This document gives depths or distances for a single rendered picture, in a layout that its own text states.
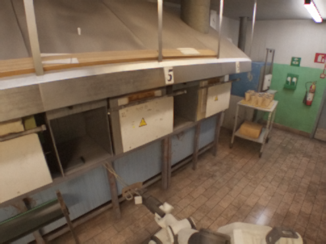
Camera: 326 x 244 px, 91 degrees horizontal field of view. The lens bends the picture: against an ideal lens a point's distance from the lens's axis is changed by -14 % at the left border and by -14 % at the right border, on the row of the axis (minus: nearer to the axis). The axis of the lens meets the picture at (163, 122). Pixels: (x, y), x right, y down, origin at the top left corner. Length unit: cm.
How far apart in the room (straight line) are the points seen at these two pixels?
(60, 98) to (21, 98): 19
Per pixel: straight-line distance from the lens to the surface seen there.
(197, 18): 267
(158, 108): 174
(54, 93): 110
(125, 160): 196
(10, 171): 141
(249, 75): 407
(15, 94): 108
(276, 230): 71
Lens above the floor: 180
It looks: 23 degrees down
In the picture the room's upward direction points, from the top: straight up
